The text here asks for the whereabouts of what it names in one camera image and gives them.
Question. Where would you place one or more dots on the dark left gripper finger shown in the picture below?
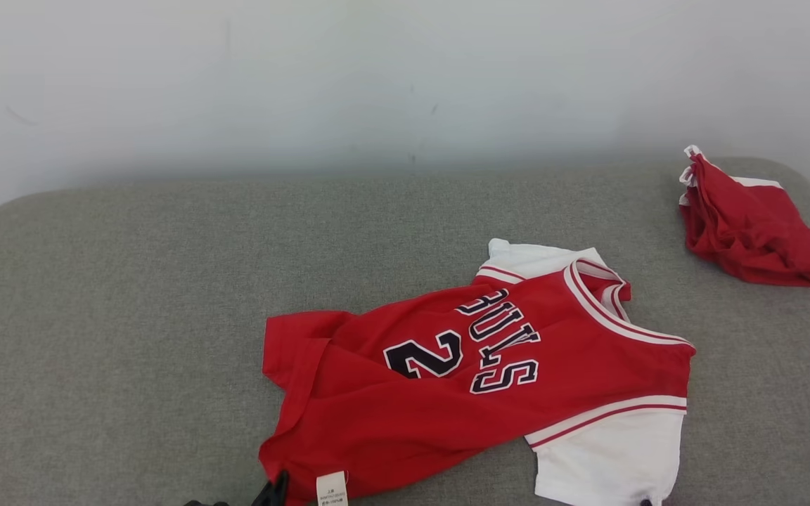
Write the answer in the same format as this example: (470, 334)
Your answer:
(264, 497)
(281, 492)

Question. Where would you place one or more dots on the red white basketball jersey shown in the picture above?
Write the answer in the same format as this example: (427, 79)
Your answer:
(391, 414)

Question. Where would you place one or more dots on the red shorts with white stripe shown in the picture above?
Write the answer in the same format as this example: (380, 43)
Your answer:
(749, 232)

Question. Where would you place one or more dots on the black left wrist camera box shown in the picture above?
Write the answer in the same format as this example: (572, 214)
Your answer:
(204, 503)

